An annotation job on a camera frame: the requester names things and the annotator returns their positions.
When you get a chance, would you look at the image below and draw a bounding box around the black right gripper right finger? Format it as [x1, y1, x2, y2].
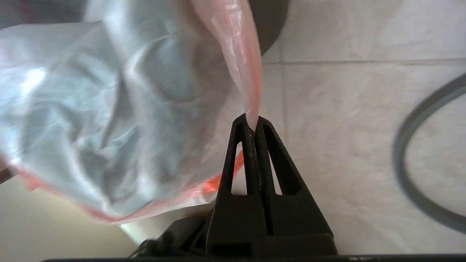
[255, 116, 338, 256]

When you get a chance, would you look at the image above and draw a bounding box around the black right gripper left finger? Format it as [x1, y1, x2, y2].
[206, 114, 270, 256]

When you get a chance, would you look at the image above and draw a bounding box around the grey bin rim ring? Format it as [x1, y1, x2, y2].
[392, 73, 466, 234]

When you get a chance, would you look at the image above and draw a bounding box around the white bag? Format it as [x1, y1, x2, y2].
[0, 0, 263, 224]

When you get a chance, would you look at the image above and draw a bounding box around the black round trash bin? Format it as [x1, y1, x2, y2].
[249, 0, 291, 56]

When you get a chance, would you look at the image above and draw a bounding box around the thin black camera cable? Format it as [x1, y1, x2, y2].
[133, 215, 213, 257]

